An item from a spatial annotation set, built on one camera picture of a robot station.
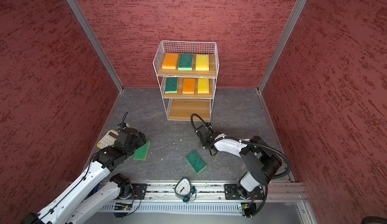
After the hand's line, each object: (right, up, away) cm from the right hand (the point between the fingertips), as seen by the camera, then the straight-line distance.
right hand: (205, 146), depth 90 cm
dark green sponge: (-20, +37, -3) cm, 43 cm away
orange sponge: (-10, +37, -4) cm, 38 cm away
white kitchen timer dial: (-12, -15, -19) cm, 27 cm away
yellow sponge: (-2, +37, -3) cm, 37 cm away
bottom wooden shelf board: (-15, +22, +14) cm, 30 cm away
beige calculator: (-60, +4, 0) cm, 60 cm away
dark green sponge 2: (-6, -6, -7) cm, 11 cm away
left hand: (-36, +6, -10) cm, 38 cm away
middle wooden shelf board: (-15, +32, -5) cm, 35 cm away
